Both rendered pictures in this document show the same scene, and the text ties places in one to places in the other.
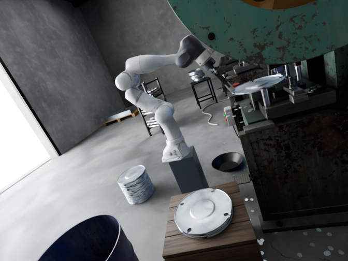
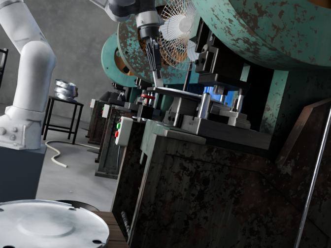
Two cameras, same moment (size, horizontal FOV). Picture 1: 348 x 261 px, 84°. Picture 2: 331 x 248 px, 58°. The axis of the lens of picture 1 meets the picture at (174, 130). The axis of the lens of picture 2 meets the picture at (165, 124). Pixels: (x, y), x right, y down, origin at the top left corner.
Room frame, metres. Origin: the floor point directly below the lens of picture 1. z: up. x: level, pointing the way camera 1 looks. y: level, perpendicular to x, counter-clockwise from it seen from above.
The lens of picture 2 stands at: (0.10, 0.22, 0.70)
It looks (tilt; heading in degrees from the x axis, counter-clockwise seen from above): 2 degrees down; 325
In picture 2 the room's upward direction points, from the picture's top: 13 degrees clockwise
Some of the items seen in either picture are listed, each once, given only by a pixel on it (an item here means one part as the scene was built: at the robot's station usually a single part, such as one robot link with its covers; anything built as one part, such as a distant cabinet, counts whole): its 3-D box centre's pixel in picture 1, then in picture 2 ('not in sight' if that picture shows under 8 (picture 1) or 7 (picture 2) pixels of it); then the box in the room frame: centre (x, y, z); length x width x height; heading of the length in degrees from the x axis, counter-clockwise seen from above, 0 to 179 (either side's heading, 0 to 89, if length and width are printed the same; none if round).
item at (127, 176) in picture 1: (131, 174); not in sight; (1.73, 0.55, 0.25); 0.29 x 0.29 x 0.01
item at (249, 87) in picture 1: (257, 84); (189, 96); (1.09, -0.55, 0.78); 0.29 x 0.29 x 0.01
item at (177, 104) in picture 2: (250, 97); (175, 109); (1.11, -0.50, 0.72); 0.25 x 0.14 x 0.14; 72
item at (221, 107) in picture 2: (280, 82); (214, 108); (1.05, -0.66, 0.76); 0.15 x 0.09 x 0.05; 162
